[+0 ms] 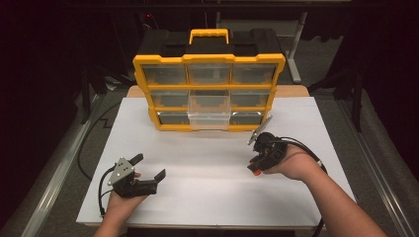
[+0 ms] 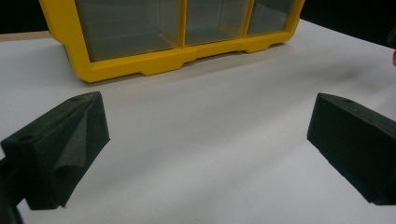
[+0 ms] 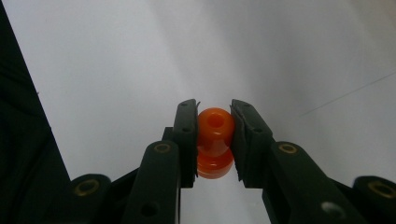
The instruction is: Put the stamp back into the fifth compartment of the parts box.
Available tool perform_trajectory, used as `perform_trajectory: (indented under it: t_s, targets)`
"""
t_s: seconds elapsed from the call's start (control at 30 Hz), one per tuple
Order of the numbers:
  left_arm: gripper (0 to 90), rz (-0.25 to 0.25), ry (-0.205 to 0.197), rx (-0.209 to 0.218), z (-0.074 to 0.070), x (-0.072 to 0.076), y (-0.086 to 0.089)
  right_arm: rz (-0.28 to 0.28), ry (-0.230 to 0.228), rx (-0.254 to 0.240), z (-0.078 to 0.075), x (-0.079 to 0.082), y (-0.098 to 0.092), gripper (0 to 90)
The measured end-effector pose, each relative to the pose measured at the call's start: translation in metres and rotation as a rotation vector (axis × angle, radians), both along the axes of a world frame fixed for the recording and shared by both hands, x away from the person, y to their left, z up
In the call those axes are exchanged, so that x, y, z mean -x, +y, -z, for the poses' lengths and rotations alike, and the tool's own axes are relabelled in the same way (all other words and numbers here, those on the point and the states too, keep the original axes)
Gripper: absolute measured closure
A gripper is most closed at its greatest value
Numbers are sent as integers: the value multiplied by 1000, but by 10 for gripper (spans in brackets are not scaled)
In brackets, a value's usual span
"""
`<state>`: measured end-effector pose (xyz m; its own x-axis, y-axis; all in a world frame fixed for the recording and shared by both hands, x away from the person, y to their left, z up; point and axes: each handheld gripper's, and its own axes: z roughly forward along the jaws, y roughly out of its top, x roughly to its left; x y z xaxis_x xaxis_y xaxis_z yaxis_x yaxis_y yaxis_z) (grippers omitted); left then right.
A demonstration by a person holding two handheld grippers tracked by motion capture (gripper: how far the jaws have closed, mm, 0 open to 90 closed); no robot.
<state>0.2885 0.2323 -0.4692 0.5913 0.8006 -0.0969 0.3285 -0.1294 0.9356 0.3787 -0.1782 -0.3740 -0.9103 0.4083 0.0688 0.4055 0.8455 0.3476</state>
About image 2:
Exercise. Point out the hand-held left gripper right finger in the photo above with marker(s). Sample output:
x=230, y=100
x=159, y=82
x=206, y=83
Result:
x=351, y=146

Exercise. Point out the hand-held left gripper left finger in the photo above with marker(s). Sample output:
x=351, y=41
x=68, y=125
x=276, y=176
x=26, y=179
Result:
x=56, y=149

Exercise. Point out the small orange cone piece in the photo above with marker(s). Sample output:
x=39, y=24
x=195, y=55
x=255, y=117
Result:
x=394, y=59

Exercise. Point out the yellow black organizer case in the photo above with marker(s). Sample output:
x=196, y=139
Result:
x=124, y=67

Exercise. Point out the grid of clear drawers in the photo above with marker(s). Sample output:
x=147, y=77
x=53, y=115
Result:
x=130, y=28

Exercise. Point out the white board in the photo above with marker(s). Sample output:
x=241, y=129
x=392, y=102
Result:
x=202, y=140

